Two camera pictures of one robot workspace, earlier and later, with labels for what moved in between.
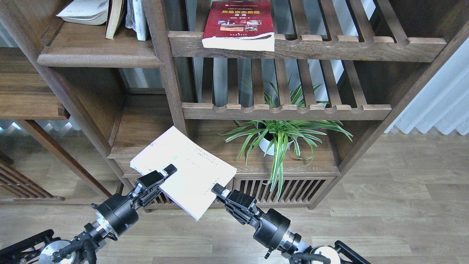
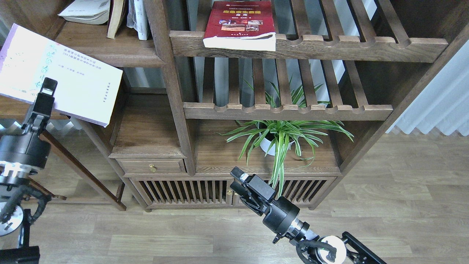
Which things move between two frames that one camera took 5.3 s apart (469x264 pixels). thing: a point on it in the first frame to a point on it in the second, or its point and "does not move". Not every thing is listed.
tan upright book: [115, 15] does not move
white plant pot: [265, 144] does not move
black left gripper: [118, 212] to [27, 151]
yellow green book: [91, 12] does not move
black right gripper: [271, 225] to [280, 214]
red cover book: [243, 25] does not move
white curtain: [443, 103] does not move
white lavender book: [198, 169] to [87, 88]
